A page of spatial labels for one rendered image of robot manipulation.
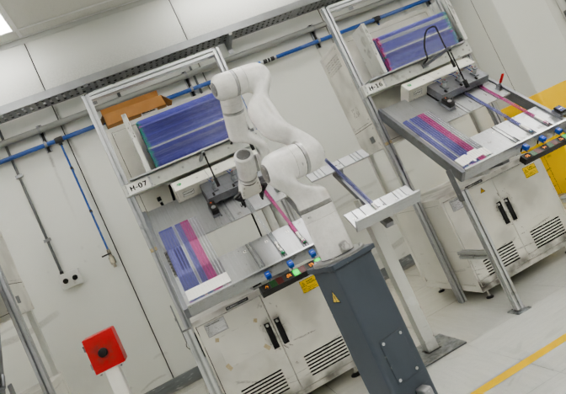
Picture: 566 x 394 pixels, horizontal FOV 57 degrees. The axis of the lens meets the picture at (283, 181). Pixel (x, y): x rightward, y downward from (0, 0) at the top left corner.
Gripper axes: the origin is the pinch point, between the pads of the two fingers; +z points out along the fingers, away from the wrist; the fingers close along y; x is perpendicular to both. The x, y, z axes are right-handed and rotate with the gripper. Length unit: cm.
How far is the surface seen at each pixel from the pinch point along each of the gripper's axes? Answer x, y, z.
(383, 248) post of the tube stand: 42, -47, 23
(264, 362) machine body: 51, 25, 55
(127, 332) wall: -68, 97, 172
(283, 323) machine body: 41, 9, 47
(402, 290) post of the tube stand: 59, -47, 36
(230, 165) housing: -34.5, -2.0, 8.9
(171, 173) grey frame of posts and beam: -43, 28, 7
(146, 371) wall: -42, 96, 191
